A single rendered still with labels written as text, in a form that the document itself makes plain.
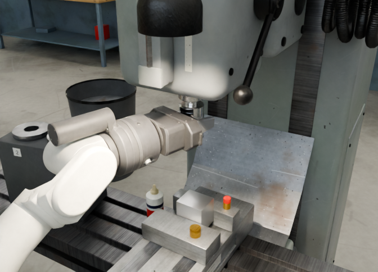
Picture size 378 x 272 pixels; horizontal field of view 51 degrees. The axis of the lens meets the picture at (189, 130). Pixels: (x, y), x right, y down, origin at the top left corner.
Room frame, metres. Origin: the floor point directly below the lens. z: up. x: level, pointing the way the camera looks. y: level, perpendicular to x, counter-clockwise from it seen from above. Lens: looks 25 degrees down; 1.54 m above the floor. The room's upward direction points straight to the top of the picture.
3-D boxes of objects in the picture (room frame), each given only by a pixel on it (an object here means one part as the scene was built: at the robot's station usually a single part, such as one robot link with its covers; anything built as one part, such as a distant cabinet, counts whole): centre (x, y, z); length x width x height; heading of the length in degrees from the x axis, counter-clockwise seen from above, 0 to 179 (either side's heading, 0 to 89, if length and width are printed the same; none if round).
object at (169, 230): (0.63, 0.02, 1.01); 0.15 x 0.06 x 0.04; 58
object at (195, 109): (0.68, 0.00, 1.26); 0.05 x 0.05 x 0.01
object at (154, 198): (0.78, 0.08, 0.97); 0.04 x 0.04 x 0.11
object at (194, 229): (0.61, -0.01, 1.04); 0.02 x 0.02 x 0.02
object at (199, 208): (0.68, -0.01, 1.03); 0.06 x 0.05 x 0.06; 58
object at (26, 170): (0.88, 0.34, 1.02); 0.22 x 0.12 x 0.20; 71
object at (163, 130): (0.62, 0.06, 1.23); 0.13 x 0.12 x 0.10; 43
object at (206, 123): (0.66, -0.02, 1.23); 0.06 x 0.02 x 0.03; 133
